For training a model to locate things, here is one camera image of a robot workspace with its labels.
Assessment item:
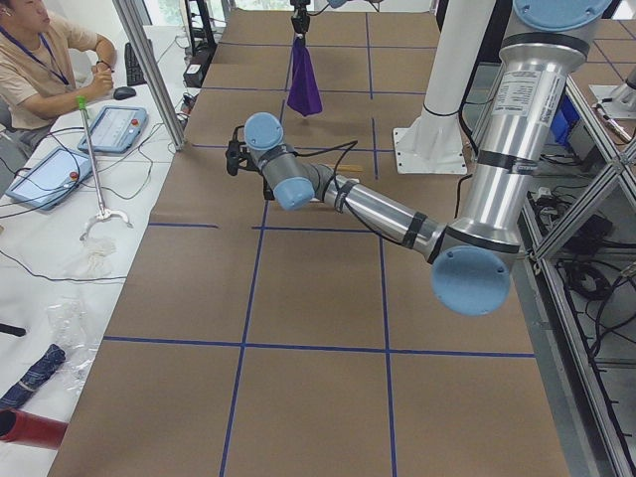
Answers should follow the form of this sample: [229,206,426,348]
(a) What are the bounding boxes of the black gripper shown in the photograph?
[262,179,275,201]
[290,0,311,41]

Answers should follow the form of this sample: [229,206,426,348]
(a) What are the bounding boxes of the purple towel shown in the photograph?
[287,35,323,117]

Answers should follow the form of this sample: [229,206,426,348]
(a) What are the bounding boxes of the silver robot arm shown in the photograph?
[289,0,348,40]
[244,1,607,316]

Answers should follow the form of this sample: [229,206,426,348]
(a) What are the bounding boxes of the white wooden towel rack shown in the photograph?
[308,164,365,202]

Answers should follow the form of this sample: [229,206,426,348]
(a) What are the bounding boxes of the far teach pendant tablet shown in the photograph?
[80,105,148,154]

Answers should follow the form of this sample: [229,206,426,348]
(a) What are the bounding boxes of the teach pendant tablet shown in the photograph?
[6,147,92,211]
[80,105,148,154]

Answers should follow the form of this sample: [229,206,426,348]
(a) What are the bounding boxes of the reacher grabber tool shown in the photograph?
[77,95,133,241]

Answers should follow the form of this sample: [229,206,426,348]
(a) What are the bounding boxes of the black keyboard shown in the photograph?
[124,42,146,86]

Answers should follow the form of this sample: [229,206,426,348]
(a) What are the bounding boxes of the black computer mouse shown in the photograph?
[112,86,137,100]

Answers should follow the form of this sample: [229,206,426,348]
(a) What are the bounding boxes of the near teach pendant tablet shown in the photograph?
[6,147,92,211]

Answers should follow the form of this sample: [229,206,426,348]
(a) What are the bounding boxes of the crumpled clear plastic bag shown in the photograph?
[47,297,99,396]

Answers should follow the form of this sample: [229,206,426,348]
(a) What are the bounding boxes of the person in beige shirt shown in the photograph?
[1,1,116,154]

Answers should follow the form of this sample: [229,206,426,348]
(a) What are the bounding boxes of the folded blue umbrella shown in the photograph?
[1,344,66,410]

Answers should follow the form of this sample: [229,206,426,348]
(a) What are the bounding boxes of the red cylinder bottle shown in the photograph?
[1,408,68,449]

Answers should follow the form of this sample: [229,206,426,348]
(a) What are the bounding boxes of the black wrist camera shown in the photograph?
[225,125,252,177]

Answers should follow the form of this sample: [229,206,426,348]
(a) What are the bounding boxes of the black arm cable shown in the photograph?
[292,140,473,235]

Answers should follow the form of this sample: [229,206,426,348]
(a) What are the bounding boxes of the aluminium frame post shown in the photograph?
[112,0,186,151]

